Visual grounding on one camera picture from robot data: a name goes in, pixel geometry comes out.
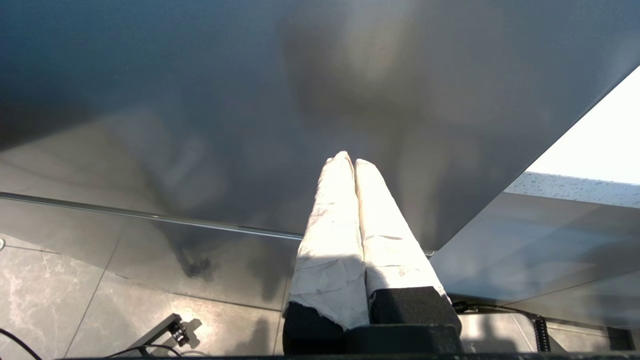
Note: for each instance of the base cabinet front panel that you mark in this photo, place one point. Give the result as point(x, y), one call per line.
point(540, 250)

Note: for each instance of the small black block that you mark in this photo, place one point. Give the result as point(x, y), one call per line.
point(620, 338)

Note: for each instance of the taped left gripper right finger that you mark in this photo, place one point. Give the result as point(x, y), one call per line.
point(395, 250)

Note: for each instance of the tall cabinet unit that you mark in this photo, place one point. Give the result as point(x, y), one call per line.
point(200, 100)

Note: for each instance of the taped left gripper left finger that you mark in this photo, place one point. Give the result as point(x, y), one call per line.
point(330, 260)

